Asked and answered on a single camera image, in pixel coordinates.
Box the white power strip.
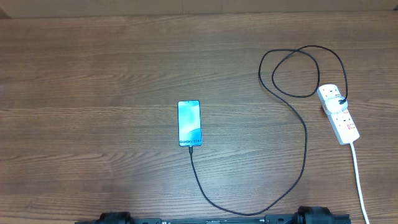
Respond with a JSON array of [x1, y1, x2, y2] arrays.
[[317, 84, 360, 145]]

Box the white charger adapter plug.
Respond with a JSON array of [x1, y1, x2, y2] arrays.
[[323, 96, 348, 114]]

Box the black USB charging cable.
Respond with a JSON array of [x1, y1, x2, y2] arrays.
[[188, 45, 349, 217]]

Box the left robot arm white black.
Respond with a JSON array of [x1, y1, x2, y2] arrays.
[[96, 212, 134, 224]]

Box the Samsung Galaxy smartphone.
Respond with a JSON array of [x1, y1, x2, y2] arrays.
[[177, 100, 203, 147]]

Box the white power strip cord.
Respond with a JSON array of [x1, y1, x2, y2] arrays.
[[349, 142, 370, 224]]

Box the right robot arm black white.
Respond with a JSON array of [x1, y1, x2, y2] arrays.
[[292, 206, 335, 224]]

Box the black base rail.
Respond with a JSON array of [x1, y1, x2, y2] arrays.
[[74, 213, 352, 224]]

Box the cardboard backdrop wall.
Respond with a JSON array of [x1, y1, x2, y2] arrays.
[[1, 0, 397, 19]]

